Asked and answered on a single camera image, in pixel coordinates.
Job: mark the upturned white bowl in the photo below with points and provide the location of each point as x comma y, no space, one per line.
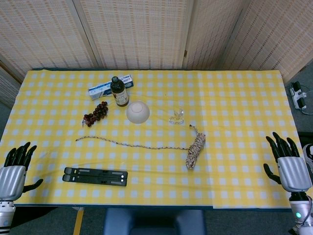
138,112

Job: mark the bunch of dark red grapes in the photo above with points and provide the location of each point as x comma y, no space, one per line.
99,112

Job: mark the white power strip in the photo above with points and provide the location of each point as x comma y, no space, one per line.
298,96

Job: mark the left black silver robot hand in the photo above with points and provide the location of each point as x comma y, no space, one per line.
12,178

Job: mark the black white shoe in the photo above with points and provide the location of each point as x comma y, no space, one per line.
308,154

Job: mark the woven folding screen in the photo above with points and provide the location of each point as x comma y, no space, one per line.
137,31

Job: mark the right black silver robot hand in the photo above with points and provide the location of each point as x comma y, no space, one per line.
293,173

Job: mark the black folding stand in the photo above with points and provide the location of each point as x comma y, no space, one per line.
95,176

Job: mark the blue white carton box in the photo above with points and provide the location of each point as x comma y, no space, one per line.
100,91

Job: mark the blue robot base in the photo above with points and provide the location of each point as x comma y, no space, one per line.
117,220

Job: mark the yellow floor tape strip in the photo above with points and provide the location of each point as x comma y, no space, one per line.
78,220

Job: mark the yellow white checked tablecloth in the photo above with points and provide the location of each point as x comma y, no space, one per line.
156,161

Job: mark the dark glass bottle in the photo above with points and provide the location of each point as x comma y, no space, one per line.
119,94

